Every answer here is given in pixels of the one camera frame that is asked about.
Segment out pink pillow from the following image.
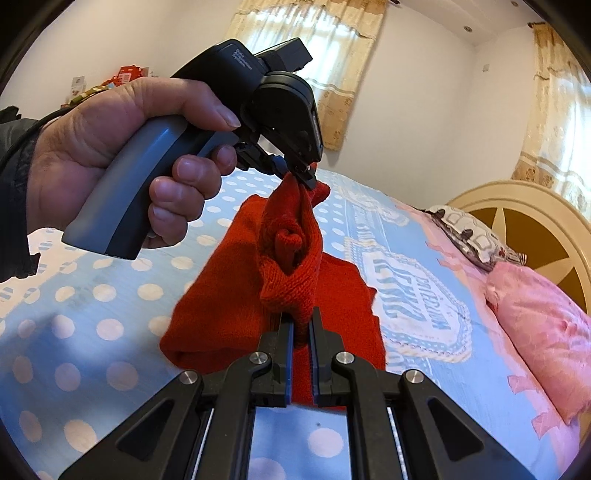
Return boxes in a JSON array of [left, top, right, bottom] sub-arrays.
[[485, 262, 591, 425]]

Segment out cream star headboard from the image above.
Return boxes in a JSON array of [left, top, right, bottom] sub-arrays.
[[445, 180, 591, 324]]

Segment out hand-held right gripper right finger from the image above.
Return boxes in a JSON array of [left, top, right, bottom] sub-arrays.
[[308, 307, 536, 480]]

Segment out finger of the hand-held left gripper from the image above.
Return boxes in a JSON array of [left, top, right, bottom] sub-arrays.
[[294, 161, 320, 191], [235, 142, 291, 180]]

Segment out red boxes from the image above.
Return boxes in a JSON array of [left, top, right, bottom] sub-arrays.
[[113, 65, 155, 87]]

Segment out beige patterned curtain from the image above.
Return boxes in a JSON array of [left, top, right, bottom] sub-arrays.
[[222, 0, 387, 151], [510, 23, 591, 219]]

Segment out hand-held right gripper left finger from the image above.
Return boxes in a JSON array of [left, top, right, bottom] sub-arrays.
[[58, 311, 296, 480]]

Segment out grey patterned pillow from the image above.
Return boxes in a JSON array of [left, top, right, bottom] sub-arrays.
[[424, 205, 528, 272]]

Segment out person's left hand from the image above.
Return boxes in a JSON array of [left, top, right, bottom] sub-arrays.
[[28, 78, 242, 250]]

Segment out blue polka dot bed sheet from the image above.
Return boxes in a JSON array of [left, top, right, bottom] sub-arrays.
[[0, 168, 583, 480]]

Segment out black cable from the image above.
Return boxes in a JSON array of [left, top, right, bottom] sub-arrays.
[[0, 104, 77, 167]]

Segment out olive green cloth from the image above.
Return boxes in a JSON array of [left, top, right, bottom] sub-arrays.
[[69, 84, 114, 106]]

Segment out red knitted sweater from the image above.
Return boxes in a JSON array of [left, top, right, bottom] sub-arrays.
[[159, 174, 386, 408]]

